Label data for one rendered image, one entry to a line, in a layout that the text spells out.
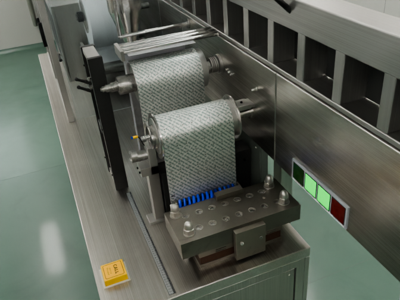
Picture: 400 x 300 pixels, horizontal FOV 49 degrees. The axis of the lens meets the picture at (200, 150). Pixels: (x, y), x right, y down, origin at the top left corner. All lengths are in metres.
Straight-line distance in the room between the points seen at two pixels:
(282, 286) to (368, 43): 0.88
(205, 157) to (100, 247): 0.46
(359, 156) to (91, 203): 1.06
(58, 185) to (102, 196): 1.81
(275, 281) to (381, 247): 0.51
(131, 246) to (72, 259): 1.39
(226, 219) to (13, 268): 1.85
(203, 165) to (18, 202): 2.28
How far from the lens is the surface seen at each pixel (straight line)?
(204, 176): 1.44
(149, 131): 1.34
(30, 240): 3.13
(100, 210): 1.69
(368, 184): 1.04
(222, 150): 1.42
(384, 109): 0.95
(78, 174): 1.93
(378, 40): 0.93
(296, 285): 1.57
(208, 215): 1.38
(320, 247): 2.77
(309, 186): 1.25
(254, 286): 1.47
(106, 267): 1.44
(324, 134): 1.13
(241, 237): 1.35
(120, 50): 1.51
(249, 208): 1.40
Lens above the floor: 1.93
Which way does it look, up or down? 32 degrees down
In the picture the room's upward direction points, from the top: 5 degrees counter-clockwise
